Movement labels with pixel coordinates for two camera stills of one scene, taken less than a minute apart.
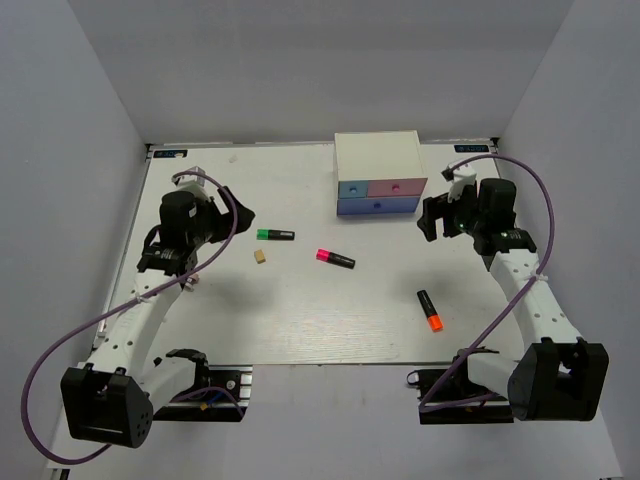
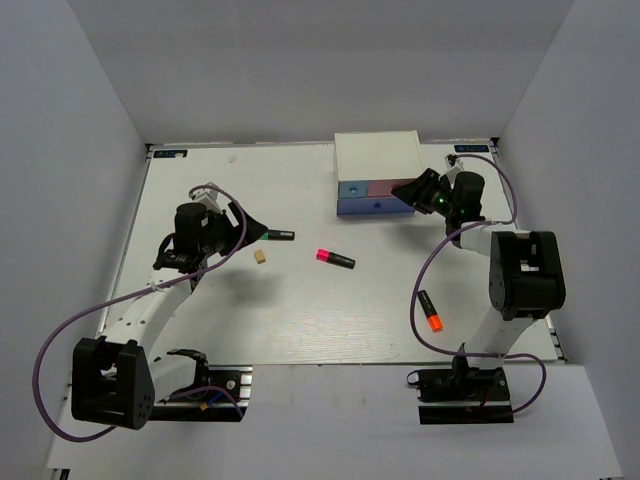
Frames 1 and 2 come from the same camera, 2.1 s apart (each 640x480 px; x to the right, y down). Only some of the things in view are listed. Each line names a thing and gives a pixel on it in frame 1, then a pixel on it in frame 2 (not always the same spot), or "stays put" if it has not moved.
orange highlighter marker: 435,321 stays put
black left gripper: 225,221 to 235,232
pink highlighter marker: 334,258 stays put
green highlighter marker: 266,234 stays put
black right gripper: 439,207 to 418,192
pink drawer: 396,187 stays put
